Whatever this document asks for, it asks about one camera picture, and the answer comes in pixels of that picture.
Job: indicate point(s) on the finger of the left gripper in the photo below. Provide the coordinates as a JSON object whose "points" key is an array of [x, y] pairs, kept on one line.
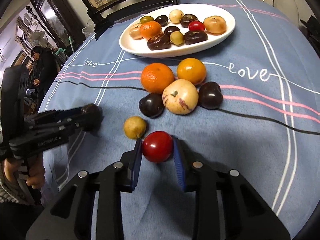
{"points": [[53, 116], [36, 139]]}

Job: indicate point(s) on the tan potato-like fruit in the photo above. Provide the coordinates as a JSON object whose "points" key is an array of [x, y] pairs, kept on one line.
{"points": [[134, 31]]}

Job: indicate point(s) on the small dark plum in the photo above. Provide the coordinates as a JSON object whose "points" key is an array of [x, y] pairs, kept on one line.
{"points": [[93, 116]]}

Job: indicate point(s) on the tan apple-like fruit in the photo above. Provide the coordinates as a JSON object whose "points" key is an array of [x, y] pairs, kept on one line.
{"points": [[215, 25]]}

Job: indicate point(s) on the black hat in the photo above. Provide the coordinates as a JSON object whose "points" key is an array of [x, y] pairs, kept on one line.
{"points": [[312, 30]]}

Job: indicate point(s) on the small yellow fruit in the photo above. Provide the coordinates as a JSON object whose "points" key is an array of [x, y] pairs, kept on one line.
{"points": [[177, 38]]}

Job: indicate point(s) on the dark framed mirror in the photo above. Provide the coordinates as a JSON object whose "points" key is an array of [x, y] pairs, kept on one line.
{"points": [[62, 22]]}

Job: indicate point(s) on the person in black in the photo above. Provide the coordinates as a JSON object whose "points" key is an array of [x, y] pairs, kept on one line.
{"points": [[44, 70]]}

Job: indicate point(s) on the pale striped melon fruit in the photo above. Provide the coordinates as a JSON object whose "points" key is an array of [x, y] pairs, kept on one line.
{"points": [[180, 97]]}

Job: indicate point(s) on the large orange mandarin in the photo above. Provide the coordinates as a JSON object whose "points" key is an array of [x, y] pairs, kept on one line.
{"points": [[150, 29]]}

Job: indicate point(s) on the red cherry tomato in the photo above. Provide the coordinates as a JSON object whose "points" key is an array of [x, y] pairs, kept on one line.
{"points": [[157, 147], [196, 26]]}

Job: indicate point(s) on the yellow-orange persimmon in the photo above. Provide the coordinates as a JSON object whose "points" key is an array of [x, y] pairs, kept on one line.
{"points": [[191, 69]]}

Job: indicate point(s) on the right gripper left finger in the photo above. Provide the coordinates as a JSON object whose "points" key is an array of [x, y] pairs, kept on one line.
{"points": [[69, 215]]}

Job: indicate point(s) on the white oval plate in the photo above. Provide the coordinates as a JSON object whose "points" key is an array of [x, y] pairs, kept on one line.
{"points": [[201, 11]]}

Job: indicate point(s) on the green mandarin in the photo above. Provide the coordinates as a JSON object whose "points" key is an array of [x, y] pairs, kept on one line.
{"points": [[146, 19]]}

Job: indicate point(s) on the small yellow-green fruit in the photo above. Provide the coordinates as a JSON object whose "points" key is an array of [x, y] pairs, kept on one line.
{"points": [[134, 127]]}

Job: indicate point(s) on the dark plum lone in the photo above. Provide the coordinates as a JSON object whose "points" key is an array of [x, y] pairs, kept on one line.
{"points": [[162, 20]]}

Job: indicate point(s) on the operator left hand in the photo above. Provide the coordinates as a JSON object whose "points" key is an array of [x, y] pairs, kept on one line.
{"points": [[34, 170]]}

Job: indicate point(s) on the cream round fruit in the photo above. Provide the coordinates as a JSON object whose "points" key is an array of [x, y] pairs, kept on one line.
{"points": [[175, 16]]}

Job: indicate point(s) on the dark oblong fruit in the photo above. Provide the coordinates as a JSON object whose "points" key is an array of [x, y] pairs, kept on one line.
{"points": [[192, 37]]}

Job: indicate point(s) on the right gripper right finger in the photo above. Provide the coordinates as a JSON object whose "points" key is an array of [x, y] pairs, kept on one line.
{"points": [[246, 214]]}

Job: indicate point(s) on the blue striped tablecloth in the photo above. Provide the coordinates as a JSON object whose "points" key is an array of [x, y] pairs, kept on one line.
{"points": [[267, 127]]}

